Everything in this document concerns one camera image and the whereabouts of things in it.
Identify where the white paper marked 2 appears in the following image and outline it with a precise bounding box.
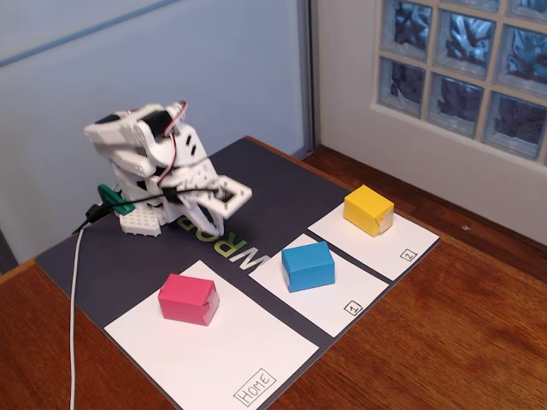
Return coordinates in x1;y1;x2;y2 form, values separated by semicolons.
307;203;441;282

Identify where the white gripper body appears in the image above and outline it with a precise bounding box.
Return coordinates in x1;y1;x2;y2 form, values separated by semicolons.
147;164;223;213

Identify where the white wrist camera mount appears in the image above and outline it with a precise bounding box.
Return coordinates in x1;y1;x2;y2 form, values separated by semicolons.
200;174;253;221

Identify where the white fixed gripper jaw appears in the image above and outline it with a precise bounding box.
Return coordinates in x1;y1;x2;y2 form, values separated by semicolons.
181;208;220;239

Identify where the grey metal frame post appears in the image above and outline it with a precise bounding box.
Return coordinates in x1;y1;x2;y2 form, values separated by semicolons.
297;0;321;160

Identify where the pink paper box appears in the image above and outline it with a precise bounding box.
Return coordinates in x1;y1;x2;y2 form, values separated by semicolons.
157;272;221;327

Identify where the white paper marked HOME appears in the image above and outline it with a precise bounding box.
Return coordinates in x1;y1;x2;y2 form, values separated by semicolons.
103;259;321;410

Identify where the blue paper box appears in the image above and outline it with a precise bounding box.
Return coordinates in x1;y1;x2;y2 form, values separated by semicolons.
280;240;336;294

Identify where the dark grey board mat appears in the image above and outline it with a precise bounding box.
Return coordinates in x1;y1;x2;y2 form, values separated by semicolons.
34;135;441;410

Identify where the glass block window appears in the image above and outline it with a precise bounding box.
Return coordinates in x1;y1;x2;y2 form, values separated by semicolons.
378;0;547;166

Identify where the green clamp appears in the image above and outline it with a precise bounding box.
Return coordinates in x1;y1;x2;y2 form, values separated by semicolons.
97;183;136;216

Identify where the black cable with plug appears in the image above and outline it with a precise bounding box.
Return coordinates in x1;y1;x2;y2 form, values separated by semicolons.
71;155;235;235

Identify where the white paper marked 1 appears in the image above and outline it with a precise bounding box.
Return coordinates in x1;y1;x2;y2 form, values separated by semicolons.
248;232;390;338

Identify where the white cable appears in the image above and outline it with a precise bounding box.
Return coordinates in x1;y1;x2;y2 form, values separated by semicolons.
68;228;86;410

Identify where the yellow paper box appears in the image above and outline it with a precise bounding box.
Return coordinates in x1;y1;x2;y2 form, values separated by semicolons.
343;184;395;238

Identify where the white moving gripper jaw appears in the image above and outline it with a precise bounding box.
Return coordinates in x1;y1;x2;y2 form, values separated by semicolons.
204;208;226;240

